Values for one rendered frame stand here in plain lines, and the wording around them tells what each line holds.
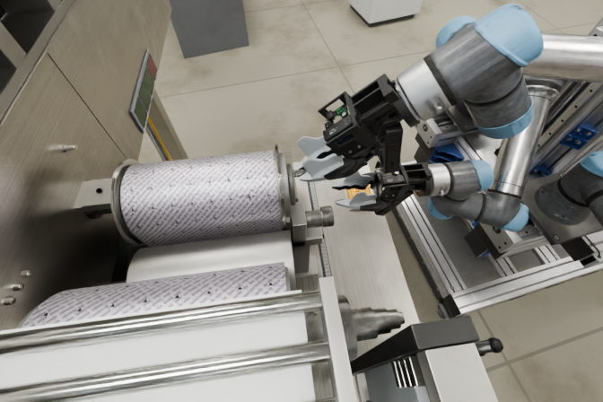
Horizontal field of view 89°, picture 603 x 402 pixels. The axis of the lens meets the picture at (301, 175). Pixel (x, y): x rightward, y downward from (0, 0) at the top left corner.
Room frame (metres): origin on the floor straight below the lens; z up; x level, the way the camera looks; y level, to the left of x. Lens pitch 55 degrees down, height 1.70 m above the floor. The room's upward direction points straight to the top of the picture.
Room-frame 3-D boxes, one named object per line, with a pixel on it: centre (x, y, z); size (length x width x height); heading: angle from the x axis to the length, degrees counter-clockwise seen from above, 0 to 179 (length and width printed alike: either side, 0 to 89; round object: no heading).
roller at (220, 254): (0.17, 0.14, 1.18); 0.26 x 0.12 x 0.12; 98
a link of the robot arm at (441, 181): (0.40, -0.31, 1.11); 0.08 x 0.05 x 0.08; 8
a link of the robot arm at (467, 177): (0.42, -0.38, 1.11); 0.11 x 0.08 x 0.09; 98
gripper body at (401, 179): (0.40, -0.23, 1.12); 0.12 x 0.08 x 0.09; 98
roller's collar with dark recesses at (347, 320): (0.06, -0.02, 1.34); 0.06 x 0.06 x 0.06; 8
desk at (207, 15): (3.26, 1.03, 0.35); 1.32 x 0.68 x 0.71; 20
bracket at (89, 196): (0.26, 0.33, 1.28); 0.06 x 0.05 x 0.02; 98
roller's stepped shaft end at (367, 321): (0.06, -0.08, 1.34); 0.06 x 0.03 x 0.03; 98
